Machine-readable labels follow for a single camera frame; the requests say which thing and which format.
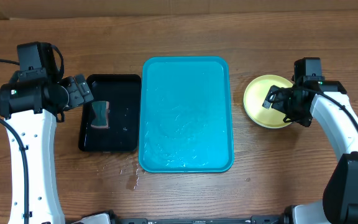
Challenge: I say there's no teal plastic tray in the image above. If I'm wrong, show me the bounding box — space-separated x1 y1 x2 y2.
139 56 234 173

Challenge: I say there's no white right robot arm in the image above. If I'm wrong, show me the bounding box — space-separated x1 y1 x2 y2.
265 81 358 223

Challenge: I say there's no black plastic tray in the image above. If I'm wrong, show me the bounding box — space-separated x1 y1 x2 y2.
78 74 142 152

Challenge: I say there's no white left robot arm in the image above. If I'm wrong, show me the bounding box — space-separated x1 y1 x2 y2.
0 75 93 223

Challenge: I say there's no yellow plate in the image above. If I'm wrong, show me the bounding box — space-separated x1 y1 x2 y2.
243 75 292 129

